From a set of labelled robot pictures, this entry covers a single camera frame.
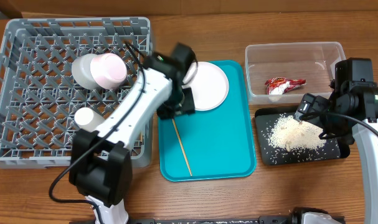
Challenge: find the snack wrapper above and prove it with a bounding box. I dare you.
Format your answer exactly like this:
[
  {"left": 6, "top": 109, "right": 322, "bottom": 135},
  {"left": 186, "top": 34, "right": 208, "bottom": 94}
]
[{"left": 265, "top": 77, "right": 306, "bottom": 95}]

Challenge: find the pink bowl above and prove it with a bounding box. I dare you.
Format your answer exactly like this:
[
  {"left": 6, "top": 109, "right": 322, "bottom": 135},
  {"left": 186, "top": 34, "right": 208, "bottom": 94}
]
[{"left": 90, "top": 53, "right": 128, "bottom": 90}]

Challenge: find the pale green cup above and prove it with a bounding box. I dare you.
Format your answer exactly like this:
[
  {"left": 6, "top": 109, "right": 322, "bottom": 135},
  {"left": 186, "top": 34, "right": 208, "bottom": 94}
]
[{"left": 74, "top": 107, "right": 105, "bottom": 132}]

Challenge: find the grey bowl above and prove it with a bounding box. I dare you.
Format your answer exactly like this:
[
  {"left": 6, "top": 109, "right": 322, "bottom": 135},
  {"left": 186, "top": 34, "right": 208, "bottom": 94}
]
[{"left": 72, "top": 54, "right": 98, "bottom": 90}]

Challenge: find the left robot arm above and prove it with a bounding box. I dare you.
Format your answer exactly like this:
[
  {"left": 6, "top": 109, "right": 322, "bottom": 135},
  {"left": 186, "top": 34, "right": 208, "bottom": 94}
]
[{"left": 66, "top": 43, "right": 198, "bottom": 223}]

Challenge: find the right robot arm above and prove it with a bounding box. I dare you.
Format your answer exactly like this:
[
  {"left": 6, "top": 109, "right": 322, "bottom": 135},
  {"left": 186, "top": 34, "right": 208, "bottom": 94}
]
[{"left": 294, "top": 58, "right": 378, "bottom": 223}]

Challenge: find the lower wooden chopstick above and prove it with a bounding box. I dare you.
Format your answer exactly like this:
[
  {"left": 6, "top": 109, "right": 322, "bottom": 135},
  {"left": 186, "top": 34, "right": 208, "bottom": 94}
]
[{"left": 172, "top": 118, "right": 192, "bottom": 177}]

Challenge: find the large pink plate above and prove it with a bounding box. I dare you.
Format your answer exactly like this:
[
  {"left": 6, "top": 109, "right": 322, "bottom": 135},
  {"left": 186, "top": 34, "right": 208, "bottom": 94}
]
[{"left": 183, "top": 62, "right": 229, "bottom": 111}]

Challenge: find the spilled rice pile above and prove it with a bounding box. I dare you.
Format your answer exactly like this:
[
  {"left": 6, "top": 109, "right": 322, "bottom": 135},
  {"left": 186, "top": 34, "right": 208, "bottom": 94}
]
[{"left": 266, "top": 114, "right": 327, "bottom": 151}]

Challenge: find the black tray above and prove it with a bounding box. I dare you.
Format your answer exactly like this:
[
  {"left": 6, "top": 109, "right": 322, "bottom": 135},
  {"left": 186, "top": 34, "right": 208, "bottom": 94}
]
[{"left": 254, "top": 106, "right": 350, "bottom": 166}]

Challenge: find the teal serving tray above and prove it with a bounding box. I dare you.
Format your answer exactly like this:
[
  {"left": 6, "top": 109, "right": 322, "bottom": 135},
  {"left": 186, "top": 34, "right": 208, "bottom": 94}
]
[{"left": 158, "top": 60, "right": 257, "bottom": 182}]

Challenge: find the clear plastic bin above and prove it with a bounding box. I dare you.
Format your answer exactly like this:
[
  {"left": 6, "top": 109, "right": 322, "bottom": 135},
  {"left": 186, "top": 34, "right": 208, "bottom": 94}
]
[{"left": 244, "top": 42, "right": 346, "bottom": 105}]

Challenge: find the grey plastic dish rack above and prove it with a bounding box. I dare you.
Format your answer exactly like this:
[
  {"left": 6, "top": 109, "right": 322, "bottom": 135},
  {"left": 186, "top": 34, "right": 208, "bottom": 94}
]
[{"left": 0, "top": 17, "right": 153, "bottom": 169}]

